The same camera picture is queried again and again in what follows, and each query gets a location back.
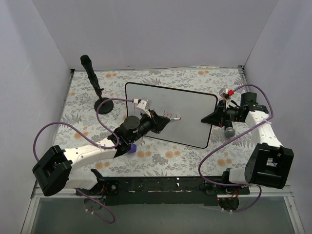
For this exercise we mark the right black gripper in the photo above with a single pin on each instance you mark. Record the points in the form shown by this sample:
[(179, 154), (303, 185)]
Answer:
[(220, 114)]

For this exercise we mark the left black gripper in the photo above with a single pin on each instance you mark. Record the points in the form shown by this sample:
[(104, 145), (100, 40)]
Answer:
[(156, 122)]

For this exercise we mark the white whiteboard black frame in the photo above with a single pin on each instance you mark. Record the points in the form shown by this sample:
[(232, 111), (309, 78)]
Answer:
[(189, 106)]

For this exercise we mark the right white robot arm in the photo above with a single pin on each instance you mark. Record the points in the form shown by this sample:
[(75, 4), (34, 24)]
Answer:
[(270, 162)]

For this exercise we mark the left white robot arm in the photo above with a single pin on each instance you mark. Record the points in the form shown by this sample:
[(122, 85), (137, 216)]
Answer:
[(52, 171)]

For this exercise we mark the black silver microphone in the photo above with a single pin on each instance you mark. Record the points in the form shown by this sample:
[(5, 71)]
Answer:
[(229, 131)]

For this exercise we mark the purple foam microphone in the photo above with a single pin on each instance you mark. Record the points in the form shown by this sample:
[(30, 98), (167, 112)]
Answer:
[(133, 148)]

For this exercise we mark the black round microphone stand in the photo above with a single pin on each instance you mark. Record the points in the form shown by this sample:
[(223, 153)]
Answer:
[(103, 105)]

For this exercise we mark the floral patterned table mat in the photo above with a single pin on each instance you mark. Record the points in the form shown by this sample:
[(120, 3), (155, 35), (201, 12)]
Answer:
[(153, 157)]

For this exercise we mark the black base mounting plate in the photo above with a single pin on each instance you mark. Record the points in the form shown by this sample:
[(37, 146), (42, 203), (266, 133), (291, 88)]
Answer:
[(161, 190)]

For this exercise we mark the black microphone on stand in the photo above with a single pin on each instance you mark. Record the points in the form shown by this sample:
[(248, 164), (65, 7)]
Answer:
[(87, 65)]

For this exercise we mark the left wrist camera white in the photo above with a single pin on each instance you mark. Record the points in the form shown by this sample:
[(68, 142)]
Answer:
[(142, 105)]

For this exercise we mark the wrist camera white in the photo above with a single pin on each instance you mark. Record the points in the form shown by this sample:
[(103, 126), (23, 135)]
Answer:
[(226, 93), (142, 105)]

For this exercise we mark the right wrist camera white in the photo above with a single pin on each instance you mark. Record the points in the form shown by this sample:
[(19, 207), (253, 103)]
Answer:
[(226, 93)]

